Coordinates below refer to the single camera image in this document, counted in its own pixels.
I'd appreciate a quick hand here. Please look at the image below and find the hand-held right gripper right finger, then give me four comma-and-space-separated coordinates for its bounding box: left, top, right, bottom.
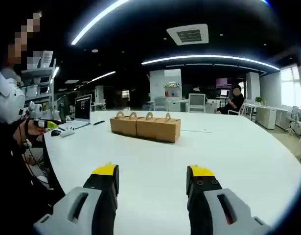
186, 164, 272, 235

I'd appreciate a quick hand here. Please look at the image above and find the ceiling air vent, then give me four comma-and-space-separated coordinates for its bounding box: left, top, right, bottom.
166, 23, 209, 46

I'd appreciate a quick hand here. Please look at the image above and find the straight ceiling light strip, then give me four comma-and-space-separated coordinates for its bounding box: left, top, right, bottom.
91, 70, 116, 83

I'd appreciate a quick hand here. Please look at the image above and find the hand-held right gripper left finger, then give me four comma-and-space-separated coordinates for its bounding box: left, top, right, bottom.
32, 161, 119, 235

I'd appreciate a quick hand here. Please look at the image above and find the white office desk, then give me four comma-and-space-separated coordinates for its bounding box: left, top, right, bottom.
244, 102, 292, 130

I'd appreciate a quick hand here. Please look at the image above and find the person's left hand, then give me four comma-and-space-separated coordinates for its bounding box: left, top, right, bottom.
19, 121, 47, 137

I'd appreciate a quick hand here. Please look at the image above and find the white display partition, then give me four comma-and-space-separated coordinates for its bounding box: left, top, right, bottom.
149, 69, 182, 103

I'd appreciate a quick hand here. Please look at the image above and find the silver laptop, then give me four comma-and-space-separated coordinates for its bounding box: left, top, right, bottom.
57, 94, 93, 130

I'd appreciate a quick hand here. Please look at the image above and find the black bottle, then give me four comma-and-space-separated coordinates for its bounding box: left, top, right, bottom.
58, 102, 67, 124

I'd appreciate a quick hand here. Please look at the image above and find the white storage bin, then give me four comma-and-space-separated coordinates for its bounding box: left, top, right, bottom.
40, 50, 54, 68

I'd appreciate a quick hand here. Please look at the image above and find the curved ceiling light strip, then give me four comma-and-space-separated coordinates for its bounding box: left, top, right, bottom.
70, 0, 130, 46
141, 54, 280, 71

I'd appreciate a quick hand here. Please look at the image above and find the bright window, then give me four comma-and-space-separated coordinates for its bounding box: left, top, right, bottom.
279, 65, 301, 110

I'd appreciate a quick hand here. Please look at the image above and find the purple wall screen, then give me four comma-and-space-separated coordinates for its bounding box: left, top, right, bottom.
215, 77, 233, 89

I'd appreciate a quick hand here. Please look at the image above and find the person's black shirt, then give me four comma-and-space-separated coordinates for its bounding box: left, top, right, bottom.
0, 123, 65, 221

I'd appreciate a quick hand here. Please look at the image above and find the white mesh office chair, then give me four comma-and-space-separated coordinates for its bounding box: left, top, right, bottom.
188, 93, 206, 113
154, 96, 167, 111

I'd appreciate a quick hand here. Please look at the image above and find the brown paper box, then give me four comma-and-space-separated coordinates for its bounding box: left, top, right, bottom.
122, 112, 139, 137
110, 111, 124, 135
137, 111, 161, 141
157, 112, 182, 144

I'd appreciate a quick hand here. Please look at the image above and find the grey metal shelf rack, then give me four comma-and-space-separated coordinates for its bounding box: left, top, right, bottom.
20, 58, 57, 120

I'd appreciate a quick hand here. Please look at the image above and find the black cable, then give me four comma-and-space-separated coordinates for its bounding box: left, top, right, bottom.
17, 122, 50, 189

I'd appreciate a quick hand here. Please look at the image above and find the white game controller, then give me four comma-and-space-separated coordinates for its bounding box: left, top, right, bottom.
59, 124, 76, 138

